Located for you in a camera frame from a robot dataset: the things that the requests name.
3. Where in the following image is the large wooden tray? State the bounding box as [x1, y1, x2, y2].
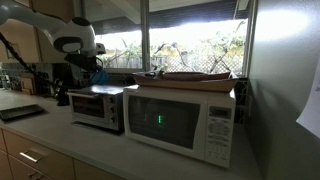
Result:
[133, 70, 240, 94]

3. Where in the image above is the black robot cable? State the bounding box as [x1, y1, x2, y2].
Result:
[0, 31, 64, 88]

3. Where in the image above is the white microwave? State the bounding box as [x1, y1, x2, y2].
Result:
[122, 84, 237, 169]

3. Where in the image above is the wall calendar with landscape photo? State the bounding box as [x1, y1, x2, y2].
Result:
[295, 63, 320, 139]

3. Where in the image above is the metal drawer handle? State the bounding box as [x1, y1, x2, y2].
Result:
[19, 149, 44, 164]
[26, 171, 45, 180]

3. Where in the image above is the window with metal frame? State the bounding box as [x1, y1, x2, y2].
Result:
[73, 0, 259, 76]

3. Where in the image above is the silver toaster oven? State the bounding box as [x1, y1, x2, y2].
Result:
[66, 84, 126, 132]

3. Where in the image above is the black baking tray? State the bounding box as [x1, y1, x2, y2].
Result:
[0, 103, 46, 122]

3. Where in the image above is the black coffee maker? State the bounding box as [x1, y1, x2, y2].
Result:
[53, 63, 81, 107]

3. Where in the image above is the wooden base cabinet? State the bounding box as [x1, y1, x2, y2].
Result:
[0, 128, 125, 180]

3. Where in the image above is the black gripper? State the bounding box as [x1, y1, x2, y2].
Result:
[64, 53, 104, 73]

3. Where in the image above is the blue bowl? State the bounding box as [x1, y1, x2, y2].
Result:
[89, 68, 110, 87]

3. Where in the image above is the wooden upper cabinet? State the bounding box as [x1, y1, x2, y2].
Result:
[0, 0, 76, 64]

